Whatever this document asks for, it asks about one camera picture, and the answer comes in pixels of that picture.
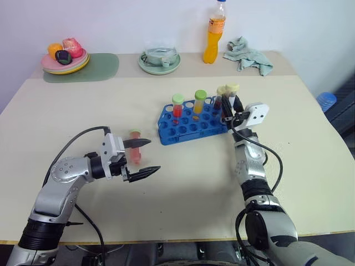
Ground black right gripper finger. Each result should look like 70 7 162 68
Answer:
229 94 242 112
221 94 233 122

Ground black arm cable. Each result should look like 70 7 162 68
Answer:
42 126 110 266
229 118 284 266

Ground pink plate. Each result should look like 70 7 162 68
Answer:
40 49 89 71

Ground blue water jug top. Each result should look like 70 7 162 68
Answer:
316 91 338 113

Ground pale green saucer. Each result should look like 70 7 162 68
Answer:
137 50 182 76

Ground pale green cup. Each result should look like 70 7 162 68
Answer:
140 51 173 68

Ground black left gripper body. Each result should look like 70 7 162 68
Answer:
109 155 131 183

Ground yellow tube green cap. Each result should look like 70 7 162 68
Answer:
193 89 209 122

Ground pink tube green cap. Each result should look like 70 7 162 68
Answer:
128 128 144 165

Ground clear glass bowl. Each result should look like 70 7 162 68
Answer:
142 40 179 67

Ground green placemat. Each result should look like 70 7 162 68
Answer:
42 53 120 84

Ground black object beside table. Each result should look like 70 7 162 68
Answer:
326 74 355 137

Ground dark red tube yellow cap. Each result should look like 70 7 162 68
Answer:
211 85 229 118

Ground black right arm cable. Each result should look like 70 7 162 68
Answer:
229 118 284 266

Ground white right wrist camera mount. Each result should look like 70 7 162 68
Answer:
243 102 271 130

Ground blue test tube rack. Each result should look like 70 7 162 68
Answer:
158 95 237 146

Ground yellow plate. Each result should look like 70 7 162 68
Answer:
44 53 91 75

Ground orange toy fruit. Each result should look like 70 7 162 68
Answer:
47 42 65 60

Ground red tube green cap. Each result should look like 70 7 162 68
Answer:
171 94 185 126

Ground dark purple toy fruit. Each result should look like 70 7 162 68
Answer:
54 49 73 65

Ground pale green cloth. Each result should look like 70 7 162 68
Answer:
222 35 274 77

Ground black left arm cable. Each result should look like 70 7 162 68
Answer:
42 126 110 266

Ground pink toy apple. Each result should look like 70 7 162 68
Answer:
62 37 84 59

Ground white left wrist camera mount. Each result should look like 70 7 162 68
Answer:
99 133 126 180

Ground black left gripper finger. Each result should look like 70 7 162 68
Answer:
123 138 152 149
126 165 162 183

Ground orange soda bottle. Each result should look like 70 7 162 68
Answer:
202 0 227 65

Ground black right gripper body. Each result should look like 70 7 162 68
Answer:
221 108 250 130

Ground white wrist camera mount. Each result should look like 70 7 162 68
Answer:
243 102 271 130
99 133 126 180

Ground dark rounded shape under table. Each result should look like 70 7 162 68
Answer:
80 240 267 266

